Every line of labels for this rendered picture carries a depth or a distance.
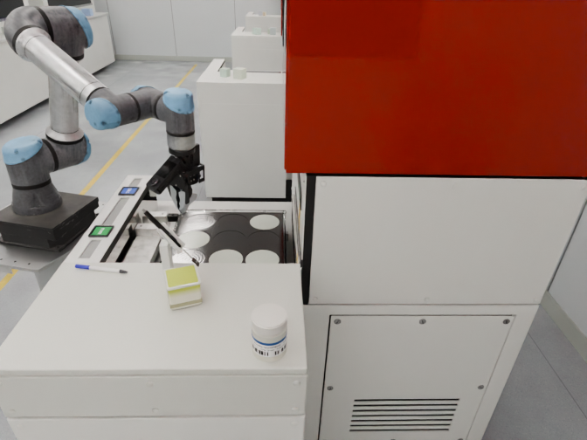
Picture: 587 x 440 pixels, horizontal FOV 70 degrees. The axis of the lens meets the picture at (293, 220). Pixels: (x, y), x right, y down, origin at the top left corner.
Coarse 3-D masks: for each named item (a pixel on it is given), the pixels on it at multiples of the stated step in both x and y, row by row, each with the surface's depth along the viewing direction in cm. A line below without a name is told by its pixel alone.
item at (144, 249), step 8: (168, 224) 145; (136, 240) 134; (144, 240) 134; (152, 240) 134; (160, 240) 135; (136, 248) 130; (144, 248) 130; (152, 248) 130; (128, 256) 127; (136, 256) 127; (144, 256) 127; (152, 256) 127
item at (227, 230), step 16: (192, 224) 139; (208, 224) 140; (224, 224) 140; (240, 224) 140; (224, 240) 132; (240, 240) 132; (256, 240) 132; (272, 240) 133; (176, 256) 124; (192, 256) 124; (208, 256) 124
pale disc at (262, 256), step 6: (252, 252) 126; (258, 252) 127; (264, 252) 127; (270, 252) 127; (246, 258) 124; (252, 258) 124; (258, 258) 124; (264, 258) 124; (270, 258) 124; (276, 258) 124
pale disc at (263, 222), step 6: (258, 216) 145; (264, 216) 146; (270, 216) 146; (252, 222) 142; (258, 222) 142; (264, 222) 142; (270, 222) 142; (276, 222) 142; (258, 228) 139; (264, 228) 139; (270, 228) 139
